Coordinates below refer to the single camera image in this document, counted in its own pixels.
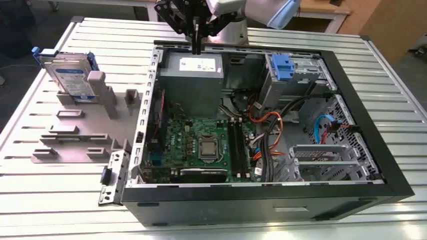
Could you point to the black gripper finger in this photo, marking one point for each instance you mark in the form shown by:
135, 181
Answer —
199, 45
194, 42

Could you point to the hard disk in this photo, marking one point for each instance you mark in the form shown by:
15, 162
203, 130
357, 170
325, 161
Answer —
71, 77

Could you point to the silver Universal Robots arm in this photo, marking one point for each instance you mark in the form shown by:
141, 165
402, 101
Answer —
234, 32

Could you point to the metal disk bay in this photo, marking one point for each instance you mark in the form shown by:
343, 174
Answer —
321, 163

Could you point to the grey power supply unit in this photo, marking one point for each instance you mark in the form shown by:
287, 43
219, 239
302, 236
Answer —
190, 92

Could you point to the blue drive latch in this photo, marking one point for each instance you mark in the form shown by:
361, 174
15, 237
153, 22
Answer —
283, 67

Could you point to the silver drive cage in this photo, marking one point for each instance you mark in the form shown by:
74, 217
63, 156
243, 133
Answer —
283, 92

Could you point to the green motherboard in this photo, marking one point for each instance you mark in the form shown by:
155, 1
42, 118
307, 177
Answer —
181, 135

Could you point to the silver CPU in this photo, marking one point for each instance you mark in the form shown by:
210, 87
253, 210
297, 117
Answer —
210, 148

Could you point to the black RAM slot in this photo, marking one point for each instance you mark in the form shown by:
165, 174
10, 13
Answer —
243, 147
234, 147

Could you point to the grey parts rack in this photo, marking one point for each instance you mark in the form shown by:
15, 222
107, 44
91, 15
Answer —
94, 130

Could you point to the CPU socket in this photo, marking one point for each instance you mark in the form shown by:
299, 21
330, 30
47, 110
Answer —
210, 160

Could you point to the black graphics card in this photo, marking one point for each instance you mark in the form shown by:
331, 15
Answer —
201, 175

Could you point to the green RAM stick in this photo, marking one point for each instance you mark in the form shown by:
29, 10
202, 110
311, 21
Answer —
69, 138

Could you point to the wooden cabinet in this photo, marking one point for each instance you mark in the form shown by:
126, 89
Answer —
394, 25

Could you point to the blue rear port plug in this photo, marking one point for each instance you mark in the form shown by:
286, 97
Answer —
106, 175

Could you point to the black open PC case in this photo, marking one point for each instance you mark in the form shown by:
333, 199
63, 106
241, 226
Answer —
234, 200

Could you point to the wooden desk white frame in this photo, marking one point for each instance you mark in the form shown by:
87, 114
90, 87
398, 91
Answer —
337, 8

